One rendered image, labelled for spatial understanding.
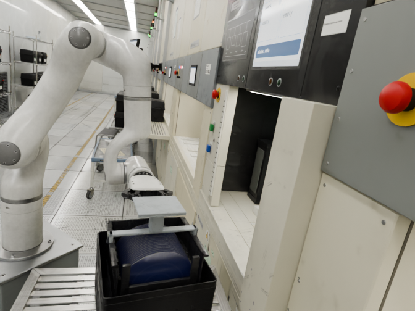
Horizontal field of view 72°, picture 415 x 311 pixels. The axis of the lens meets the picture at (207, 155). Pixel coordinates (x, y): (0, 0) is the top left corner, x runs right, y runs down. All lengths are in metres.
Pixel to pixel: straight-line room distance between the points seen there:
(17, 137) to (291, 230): 0.78
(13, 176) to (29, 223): 0.16
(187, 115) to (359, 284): 2.36
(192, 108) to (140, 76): 1.80
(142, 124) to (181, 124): 1.77
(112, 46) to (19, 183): 0.52
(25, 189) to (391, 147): 0.98
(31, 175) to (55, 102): 0.27
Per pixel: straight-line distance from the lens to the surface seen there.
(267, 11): 0.94
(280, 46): 0.80
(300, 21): 0.75
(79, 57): 0.91
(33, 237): 1.17
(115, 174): 1.01
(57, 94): 0.98
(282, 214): 0.59
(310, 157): 0.55
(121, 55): 0.96
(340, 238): 0.54
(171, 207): 0.75
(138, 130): 0.97
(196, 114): 2.73
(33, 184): 1.09
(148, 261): 0.75
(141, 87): 0.95
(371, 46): 0.53
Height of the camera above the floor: 1.41
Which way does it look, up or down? 15 degrees down
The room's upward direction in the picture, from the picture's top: 9 degrees clockwise
